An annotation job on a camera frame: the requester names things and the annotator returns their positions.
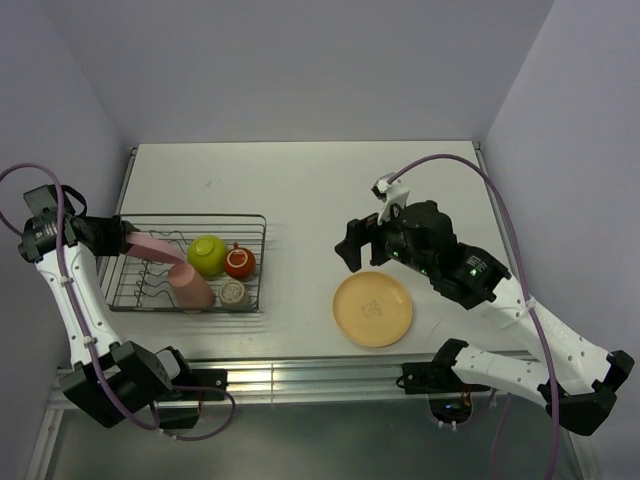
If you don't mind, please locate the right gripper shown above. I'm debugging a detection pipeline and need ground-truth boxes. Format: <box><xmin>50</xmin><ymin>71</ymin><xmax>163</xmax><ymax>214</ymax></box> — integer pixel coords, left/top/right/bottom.
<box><xmin>334</xmin><ymin>197</ymin><xmax>435</xmax><ymax>276</ymax></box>

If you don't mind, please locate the pink plate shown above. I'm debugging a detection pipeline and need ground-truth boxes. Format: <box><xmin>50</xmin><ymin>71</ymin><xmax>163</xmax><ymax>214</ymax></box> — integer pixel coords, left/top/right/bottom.
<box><xmin>125</xmin><ymin>232</ymin><xmax>186</xmax><ymax>265</ymax></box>

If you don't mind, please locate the yellow plate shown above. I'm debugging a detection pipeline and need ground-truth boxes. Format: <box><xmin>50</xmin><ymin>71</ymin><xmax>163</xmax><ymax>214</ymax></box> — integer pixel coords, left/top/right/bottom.
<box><xmin>332</xmin><ymin>271</ymin><xmax>413</xmax><ymax>348</ymax></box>

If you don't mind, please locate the green bowl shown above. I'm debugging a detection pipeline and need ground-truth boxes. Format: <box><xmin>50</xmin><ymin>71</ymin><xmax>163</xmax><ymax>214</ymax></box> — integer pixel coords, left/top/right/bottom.
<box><xmin>187</xmin><ymin>235</ymin><xmax>228</xmax><ymax>278</ymax></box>

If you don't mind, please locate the pink cup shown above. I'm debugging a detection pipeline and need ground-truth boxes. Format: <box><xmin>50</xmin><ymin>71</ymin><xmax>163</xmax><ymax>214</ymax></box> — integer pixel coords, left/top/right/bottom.
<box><xmin>167</xmin><ymin>263</ymin><xmax>215</xmax><ymax>309</ymax></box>

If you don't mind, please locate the orange mug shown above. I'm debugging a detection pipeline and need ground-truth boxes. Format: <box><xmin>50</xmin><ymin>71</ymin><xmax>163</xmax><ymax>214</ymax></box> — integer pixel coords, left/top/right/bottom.
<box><xmin>223</xmin><ymin>242</ymin><xmax>257</xmax><ymax>281</ymax></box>

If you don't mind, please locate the small speckled grey cup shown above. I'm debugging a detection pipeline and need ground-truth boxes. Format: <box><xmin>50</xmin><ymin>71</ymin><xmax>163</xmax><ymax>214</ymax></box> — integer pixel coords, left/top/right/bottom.
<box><xmin>219</xmin><ymin>280</ymin><xmax>250</xmax><ymax>308</ymax></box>

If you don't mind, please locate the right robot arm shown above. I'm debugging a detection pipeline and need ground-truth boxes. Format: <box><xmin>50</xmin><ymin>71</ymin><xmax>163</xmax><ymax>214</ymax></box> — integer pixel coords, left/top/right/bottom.
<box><xmin>334</xmin><ymin>201</ymin><xmax>634</xmax><ymax>436</ymax></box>

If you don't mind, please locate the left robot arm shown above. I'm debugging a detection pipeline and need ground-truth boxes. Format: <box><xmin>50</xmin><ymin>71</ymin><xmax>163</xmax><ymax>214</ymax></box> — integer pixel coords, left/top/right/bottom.
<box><xmin>18</xmin><ymin>185</ymin><xmax>195</xmax><ymax>428</ymax></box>

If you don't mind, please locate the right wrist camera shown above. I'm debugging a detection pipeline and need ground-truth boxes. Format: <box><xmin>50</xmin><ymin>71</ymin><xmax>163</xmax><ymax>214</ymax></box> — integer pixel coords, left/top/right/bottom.
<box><xmin>371</xmin><ymin>172</ymin><xmax>410</xmax><ymax>225</ymax></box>

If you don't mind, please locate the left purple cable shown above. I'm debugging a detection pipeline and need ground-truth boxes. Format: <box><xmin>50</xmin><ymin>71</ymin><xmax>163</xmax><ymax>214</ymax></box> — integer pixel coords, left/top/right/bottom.
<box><xmin>0</xmin><ymin>162</ymin><xmax>237</xmax><ymax>442</ymax></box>

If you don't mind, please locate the purple cable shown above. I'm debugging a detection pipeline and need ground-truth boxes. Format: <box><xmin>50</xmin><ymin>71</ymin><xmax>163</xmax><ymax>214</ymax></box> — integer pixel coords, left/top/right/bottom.
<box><xmin>387</xmin><ymin>153</ymin><xmax>561</xmax><ymax>480</ymax></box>
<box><xmin>0</xmin><ymin>162</ymin><xmax>237</xmax><ymax>442</ymax></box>

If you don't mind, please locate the metal wire dish rack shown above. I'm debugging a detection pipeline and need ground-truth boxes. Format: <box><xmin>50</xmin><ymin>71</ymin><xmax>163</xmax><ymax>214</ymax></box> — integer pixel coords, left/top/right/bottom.
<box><xmin>101</xmin><ymin>214</ymin><xmax>267</xmax><ymax>313</ymax></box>

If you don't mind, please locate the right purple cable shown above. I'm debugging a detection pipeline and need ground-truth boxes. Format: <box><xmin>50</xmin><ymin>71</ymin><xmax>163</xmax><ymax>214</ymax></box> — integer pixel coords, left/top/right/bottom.
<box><xmin>387</xmin><ymin>153</ymin><xmax>561</xmax><ymax>480</ymax></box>

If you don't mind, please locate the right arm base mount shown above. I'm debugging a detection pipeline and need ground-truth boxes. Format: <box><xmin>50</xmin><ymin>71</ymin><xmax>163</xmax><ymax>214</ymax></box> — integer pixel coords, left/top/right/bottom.
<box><xmin>395</xmin><ymin>362</ymin><xmax>497</xmax><ymax>431</ymax></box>

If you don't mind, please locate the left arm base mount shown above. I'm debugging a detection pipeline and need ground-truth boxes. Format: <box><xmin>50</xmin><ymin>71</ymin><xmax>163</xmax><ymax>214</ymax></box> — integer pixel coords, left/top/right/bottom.
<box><xmin>152</xmin><ymin>368</ymin><xmax>237</xmax><ymax>442</ymax></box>

